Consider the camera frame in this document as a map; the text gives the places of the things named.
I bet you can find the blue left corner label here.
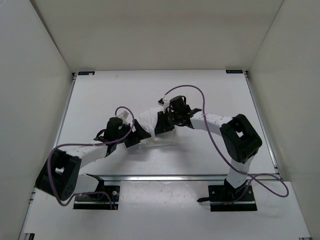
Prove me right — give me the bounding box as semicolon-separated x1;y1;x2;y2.
77;71;95;76

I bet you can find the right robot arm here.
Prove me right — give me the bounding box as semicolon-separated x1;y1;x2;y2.
155;95;262;200

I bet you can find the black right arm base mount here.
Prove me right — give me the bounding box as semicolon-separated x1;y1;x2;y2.
197;180;258;212

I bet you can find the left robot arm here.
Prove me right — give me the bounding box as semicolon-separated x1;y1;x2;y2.
35;117;155;206

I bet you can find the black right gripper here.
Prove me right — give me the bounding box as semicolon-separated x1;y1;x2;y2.
153;110;182;135

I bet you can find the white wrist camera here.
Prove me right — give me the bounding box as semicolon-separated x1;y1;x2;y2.
158;97;170;113
117;110;129;125

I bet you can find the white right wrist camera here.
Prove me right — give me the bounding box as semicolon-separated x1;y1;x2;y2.
158;97;170;113

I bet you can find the blue right corner label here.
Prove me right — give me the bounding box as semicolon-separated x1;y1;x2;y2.
225;69;243;74

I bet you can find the blue corner label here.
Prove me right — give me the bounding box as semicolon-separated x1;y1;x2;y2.
77;71;95;76
225;69;243;74

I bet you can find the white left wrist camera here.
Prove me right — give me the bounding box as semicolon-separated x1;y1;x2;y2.
117;110;129;125

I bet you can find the aluminium table edge rail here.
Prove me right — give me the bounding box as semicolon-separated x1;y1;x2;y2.
99;174;230;183

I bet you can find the white pleated skirt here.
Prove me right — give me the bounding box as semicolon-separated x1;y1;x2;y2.
136;106;178;148

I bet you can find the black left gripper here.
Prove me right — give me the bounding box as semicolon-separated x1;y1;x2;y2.
115;118;151;148

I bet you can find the aluminium side rail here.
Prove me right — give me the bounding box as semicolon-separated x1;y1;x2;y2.
46;72;78;162
244;70;282;178

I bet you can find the right aluminium side rail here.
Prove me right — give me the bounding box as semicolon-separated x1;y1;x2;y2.
244;70;282;178

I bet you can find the left aluminium side rail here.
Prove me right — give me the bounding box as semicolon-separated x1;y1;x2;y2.
46;72;78;162

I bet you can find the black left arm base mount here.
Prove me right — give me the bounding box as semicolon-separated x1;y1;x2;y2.
73;173;121;211

